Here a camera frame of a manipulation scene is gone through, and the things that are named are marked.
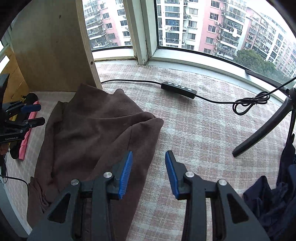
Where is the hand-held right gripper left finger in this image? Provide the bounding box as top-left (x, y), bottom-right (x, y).
top-left (28, 151), bottom-right (134, 241)

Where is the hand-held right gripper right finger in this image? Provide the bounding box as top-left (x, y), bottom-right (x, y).
top-left (165, 150), bottom-right (270, 241)

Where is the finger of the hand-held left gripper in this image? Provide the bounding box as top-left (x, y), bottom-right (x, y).
top-left (4, 117), bottom-right (46, 133)
top-left (2, 101), bottom-right (42, 115)

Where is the brown long-sleeve shirt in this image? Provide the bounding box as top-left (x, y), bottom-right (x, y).
top-left (26, 83), bottom-right (164, 241)

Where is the black garment with yellow stripes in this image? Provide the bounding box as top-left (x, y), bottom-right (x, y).
top-left (9, 93), bottom-right (39, 160)

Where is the pink folded garment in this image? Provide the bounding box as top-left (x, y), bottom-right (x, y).
top-left (19, 100), bottom-right (40, 160)

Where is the pine plank board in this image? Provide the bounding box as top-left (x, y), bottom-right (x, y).
top-left (0, 46), bottom-right (30, 105)

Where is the pink plaid table cloth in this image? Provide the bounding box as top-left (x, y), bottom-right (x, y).
top-left (5, 61), bottom-right (296, 241)

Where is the large light wooden board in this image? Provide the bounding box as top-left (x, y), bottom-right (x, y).
top-left (10, 0), bottom-right (103, 92)

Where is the navy blue garment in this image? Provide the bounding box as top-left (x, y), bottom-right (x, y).
top-left (242, 138), bottom-right (296, 241)

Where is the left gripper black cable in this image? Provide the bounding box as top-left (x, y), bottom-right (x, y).
top-left (0, 153), bottom-right (30, 191)

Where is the black inline cable controller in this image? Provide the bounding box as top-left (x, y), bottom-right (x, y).
top-left (161, 81), bottom-right (198, 100)

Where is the ring light cable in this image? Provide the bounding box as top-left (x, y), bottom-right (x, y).
top-left (100, 77), bottom-right (296, 115)

